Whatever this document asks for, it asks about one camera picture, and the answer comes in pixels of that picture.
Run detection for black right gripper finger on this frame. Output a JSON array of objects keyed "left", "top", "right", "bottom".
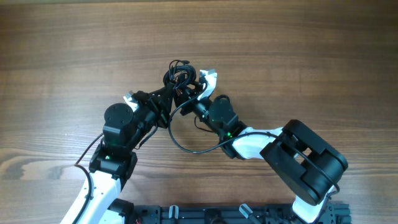
[
  {"left": 174, "top": 87, "right": 190, "bottom": 107},
  {"left": 187, "top": 81, "right": 205, "bottom": 93}
]

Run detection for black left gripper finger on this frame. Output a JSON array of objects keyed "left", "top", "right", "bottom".
[
  {"left": 147, "top": 83, "right": 175, "bottom": 99},
  {"left": 166, "top": 88, "right": 175, "bottom": 117}
]

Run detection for black cable bundle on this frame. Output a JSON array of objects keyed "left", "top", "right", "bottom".
[{"left": 162, "top": 59, "right": 200, "bottom": 94}]

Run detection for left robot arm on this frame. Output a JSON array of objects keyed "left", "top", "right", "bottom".
[{"left": 62, "top": 83, "right": 174, "bottom": 223}]

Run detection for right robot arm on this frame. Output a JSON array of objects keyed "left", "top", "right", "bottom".
[{"left": 174, "top": 83, "right": 348, "bottom": 223}]

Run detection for black right camera cable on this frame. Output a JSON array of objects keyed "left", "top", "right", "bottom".
[{"left": 167, "top": 81, "right": 341, "bottom": 224}]

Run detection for black camera cable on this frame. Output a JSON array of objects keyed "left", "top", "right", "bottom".
[
  {"left": 167, "top": 81, "right": 341, "bottom": 224},
  {"left": 73, "top": 132, "right": 105, "bottom": 224}
]

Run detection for black left camera cable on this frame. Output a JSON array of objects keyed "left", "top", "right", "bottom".
[{"left": 73, "top": 132, "right": 105, "bottom": 224}]

